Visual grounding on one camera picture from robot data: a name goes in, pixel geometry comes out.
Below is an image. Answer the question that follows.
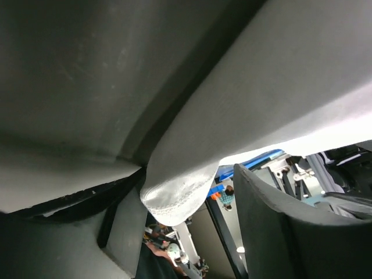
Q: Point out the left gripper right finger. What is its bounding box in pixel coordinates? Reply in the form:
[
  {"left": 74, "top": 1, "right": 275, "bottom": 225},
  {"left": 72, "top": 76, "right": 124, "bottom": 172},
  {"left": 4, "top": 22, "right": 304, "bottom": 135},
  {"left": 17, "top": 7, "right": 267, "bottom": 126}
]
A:
[{"left": 233, "top": 164, "right": 371, "bottom": 278}]

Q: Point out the white t shirt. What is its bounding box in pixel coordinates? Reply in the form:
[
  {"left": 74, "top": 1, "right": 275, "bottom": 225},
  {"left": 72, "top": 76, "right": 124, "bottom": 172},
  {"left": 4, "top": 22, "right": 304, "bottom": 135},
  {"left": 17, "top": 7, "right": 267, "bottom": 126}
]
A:
[{"left": 1, "top": 1, "right": 371, "bottom": 225}]

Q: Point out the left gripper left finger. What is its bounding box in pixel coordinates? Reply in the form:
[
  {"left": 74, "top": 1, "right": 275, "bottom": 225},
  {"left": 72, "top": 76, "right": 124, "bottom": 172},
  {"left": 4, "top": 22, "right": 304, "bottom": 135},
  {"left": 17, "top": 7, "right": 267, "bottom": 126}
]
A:
[{"left": 1, "top": 169, "right": 147, "bottom": 278}]

